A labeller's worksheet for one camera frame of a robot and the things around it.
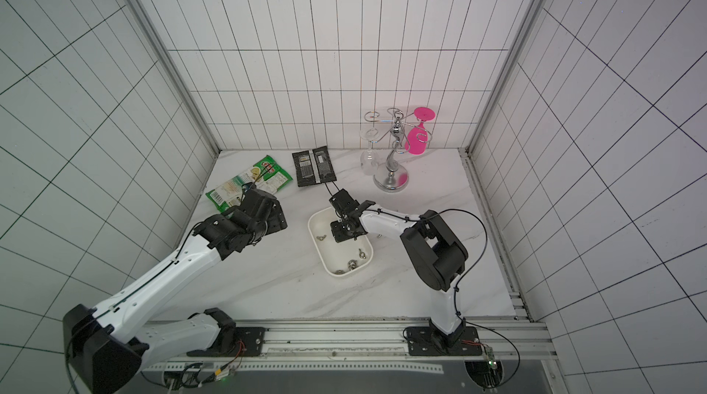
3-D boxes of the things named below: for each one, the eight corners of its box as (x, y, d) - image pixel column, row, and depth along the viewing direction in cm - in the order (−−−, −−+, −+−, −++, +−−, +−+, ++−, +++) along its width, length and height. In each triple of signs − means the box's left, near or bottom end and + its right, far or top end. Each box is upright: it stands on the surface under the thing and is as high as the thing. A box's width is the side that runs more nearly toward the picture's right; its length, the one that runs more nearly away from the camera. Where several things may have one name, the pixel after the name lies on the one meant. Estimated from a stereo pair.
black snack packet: (298, 188, 109) (297, 185, 107) (292, 156, 120) (291, 152, 119) (336, 180, 112) (336, 177, 110) (327, 149, 123) (327, 145, 122)
